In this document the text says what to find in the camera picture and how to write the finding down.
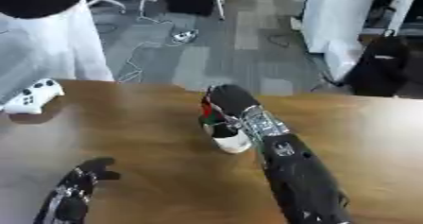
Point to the white game controller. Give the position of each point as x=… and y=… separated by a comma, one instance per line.
x=32, y=97

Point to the white pole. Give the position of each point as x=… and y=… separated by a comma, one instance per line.
x=220, y=1

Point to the person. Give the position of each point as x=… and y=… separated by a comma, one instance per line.
x=49, y=48

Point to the white cabinet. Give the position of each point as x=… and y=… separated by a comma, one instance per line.
x=337, y=23

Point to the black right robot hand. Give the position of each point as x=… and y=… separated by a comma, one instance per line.
x=232, y=98

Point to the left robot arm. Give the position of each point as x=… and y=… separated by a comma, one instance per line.
x=67, y=201

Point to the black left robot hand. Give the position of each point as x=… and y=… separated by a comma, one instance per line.
x=95, y=168

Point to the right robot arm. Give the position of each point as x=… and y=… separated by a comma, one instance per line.
x=300, y=177

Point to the black bag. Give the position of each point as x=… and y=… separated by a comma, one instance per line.
x=381, y=66

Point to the white power strip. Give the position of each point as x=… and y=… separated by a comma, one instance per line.
x=185, y=36

